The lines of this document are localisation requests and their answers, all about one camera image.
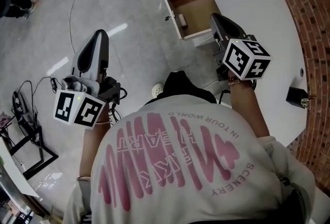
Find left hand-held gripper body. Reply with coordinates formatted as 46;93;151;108
53;75;121;130

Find long grey floor cable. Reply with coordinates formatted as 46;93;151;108
69;0;153;55

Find black metal stand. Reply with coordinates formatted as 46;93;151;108
0;124;59;180

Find white perforated clog shoe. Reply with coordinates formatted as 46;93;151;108
151;83;164;99

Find black handheld device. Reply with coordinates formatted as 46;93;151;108
12;90;37;131

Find black shoulder bag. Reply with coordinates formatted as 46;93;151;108
282;183;314;224

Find white drawer with brown inside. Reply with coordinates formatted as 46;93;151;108
161;0;220;40

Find pink patterned cloth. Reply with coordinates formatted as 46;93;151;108
0;111;11;128

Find small cylinder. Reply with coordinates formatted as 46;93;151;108
178;13;188;30

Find person's black trousers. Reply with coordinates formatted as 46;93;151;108
163;70;217;105

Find beaded bracelet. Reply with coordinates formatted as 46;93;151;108
227;76;242;86

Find person's right forearm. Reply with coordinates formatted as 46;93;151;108
228;77;271;138

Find grey rounded chair back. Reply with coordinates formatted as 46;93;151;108
0;0;11;19

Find person's left forearm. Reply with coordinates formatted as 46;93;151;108
78;109;113;180

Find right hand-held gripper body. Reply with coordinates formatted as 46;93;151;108
212;34;273;83

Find white side table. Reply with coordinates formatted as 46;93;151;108
0;137;40;198

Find black power adapter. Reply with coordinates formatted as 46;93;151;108
285;86;317;109

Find white shirt with pink print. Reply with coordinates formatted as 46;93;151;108
63;93;317;224

